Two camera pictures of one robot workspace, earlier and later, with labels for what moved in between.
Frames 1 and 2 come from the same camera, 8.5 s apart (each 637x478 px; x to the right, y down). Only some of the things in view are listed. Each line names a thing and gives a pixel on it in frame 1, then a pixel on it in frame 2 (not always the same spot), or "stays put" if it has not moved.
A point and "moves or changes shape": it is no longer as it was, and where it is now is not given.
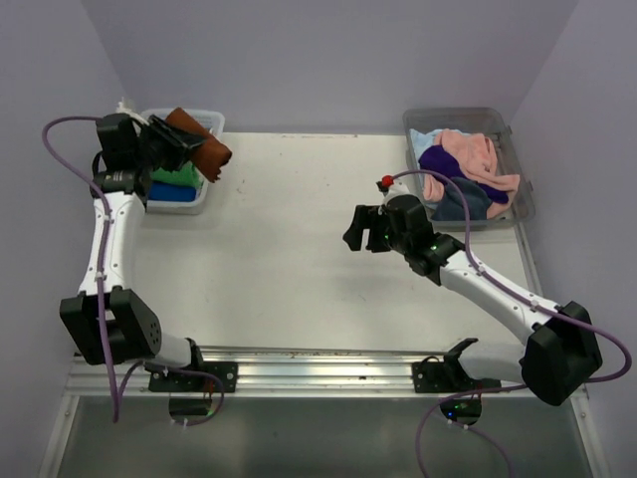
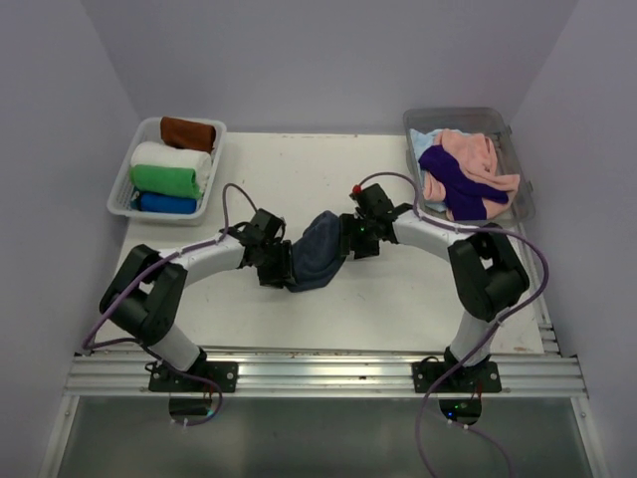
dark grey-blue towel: [452, 206] to [317, 255]
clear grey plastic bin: [474, 147] stays put
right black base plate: [441, 377] stays put
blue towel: [169, 192] to [167, 204]
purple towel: [439, 160] stays put
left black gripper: [179, 153] to [284, 268]
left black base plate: [191, 377] stays put
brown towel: [209, 155] moves or changes shape
